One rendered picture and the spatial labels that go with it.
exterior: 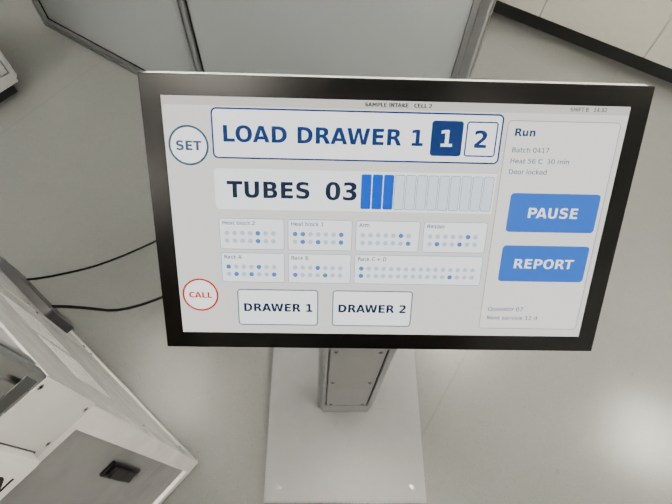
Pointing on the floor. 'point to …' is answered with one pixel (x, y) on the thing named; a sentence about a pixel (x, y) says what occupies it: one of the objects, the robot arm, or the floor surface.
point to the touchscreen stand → (344, 427)
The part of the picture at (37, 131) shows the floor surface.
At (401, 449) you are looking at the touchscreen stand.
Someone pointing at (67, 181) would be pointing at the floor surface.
